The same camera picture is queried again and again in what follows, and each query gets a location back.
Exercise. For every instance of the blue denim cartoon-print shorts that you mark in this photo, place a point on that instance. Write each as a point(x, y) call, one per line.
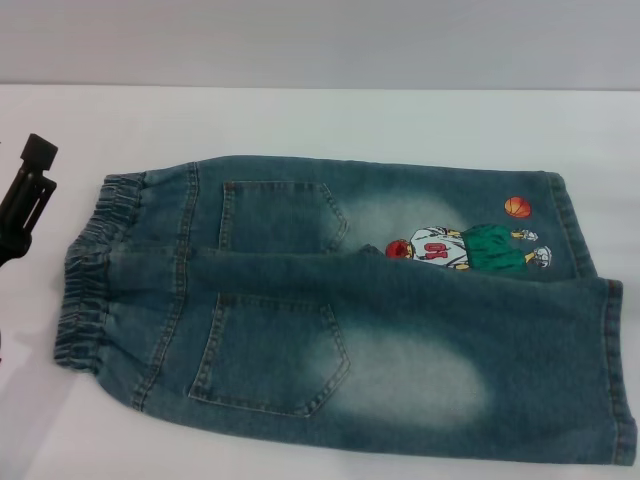
point(300, 350)

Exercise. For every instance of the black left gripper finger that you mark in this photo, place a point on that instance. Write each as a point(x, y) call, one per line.
point(30, 200)

